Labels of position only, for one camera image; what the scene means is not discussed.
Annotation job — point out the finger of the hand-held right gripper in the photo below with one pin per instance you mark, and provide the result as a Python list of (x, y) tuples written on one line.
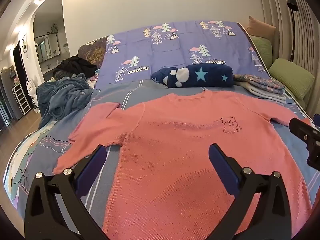
[(300, 127)]

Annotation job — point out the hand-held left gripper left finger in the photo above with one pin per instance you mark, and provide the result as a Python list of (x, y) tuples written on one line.
[(91, 170)]

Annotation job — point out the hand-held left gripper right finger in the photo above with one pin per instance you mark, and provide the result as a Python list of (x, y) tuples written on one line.
[(223, 170)]

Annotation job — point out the pink sweater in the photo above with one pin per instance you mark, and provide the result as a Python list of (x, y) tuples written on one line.
[(175, 142)]

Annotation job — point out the black clothes pile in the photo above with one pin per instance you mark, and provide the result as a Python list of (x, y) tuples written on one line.
[(75, 66)]

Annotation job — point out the purple tree-print bedsheet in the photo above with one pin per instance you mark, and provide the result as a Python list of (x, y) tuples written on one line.
[(287, 155)]

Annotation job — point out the folded grey garment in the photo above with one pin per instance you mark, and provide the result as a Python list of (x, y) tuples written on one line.
[(262, 93)]

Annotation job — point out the large green pillow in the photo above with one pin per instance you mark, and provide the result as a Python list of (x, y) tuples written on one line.
[(292, 77)]

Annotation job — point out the folded floral garment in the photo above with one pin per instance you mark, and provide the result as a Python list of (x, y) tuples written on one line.
[(260, 81)]

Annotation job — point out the blue-grey fleece robe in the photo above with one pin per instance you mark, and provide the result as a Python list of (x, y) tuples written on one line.
[(62, 97)]

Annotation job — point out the beige curtain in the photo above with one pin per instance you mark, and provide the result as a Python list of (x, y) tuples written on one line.
[(307, 42)]

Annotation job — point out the small green pillow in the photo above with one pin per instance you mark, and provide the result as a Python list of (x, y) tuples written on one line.
[(261, 50)]

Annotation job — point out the navy star fleece blanket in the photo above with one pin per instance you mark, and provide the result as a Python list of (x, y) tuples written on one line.
[(195, 76)]

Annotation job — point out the white shelf rack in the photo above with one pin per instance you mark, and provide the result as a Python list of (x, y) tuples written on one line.
[(21, 97)]

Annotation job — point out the white bear figure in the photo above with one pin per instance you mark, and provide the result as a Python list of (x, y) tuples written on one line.
[(31, 87)]

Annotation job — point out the beige pillow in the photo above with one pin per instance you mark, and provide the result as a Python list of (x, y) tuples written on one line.
[(260, 28)]

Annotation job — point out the grey cabinet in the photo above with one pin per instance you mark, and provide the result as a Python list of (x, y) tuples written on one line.
[(6, 92)]

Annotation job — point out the black floor lamp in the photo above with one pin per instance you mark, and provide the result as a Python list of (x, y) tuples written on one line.
[(292, 2)]

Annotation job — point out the purple tree-print sheet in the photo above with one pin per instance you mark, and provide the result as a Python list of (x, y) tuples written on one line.
[(175, 50)]

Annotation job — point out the hanging green plant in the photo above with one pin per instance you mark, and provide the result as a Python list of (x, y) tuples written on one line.
[(53, 28)]

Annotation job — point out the wall mirror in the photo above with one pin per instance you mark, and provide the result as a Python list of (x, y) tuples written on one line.
[(47, 47)]

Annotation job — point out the white wall ornament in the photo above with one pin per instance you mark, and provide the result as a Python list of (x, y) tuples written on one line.
[(25, 46)]

